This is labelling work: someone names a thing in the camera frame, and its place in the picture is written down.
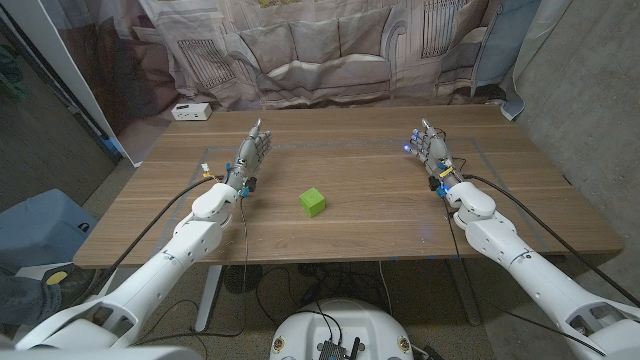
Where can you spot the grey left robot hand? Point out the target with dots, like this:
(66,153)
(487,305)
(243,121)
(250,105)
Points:
(247,155)

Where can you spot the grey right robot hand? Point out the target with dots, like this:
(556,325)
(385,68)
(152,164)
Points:
(434,150)

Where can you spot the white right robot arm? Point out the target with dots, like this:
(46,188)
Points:
(500,235)

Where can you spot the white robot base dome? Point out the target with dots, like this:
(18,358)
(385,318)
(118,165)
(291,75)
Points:
(345,320)

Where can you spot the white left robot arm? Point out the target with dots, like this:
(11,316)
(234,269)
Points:
(190,245)

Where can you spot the green cube block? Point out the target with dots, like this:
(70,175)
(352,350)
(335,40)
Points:
(312,202)

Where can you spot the white power strip box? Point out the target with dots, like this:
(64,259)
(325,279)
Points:
(191,112)

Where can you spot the black round floor fan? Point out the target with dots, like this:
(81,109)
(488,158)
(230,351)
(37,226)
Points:
(242,279)

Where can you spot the printed sofa backdrop cloth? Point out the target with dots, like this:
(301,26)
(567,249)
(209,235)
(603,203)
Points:
(320,50)

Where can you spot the grey table leg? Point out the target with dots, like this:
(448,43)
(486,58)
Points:
(465,295)

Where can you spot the white table leg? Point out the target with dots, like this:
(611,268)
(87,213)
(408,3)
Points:
(207,300)

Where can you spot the white leaning panel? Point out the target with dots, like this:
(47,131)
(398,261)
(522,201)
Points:
(65,65)

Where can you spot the black electronics module with antenna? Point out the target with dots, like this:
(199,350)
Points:
(332,350)

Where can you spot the blue-grey plastic bin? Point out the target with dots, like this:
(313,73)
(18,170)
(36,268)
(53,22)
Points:
(40,230)

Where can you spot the white mat with yellow shapes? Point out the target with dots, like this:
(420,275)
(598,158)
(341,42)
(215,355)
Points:
(56,278)

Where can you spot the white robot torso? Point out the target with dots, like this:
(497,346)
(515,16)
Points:
(100,354)

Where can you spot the dark green cloth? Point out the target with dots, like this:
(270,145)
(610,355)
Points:
(10,75)

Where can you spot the person in blue jeans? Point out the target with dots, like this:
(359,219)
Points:
(25,300)

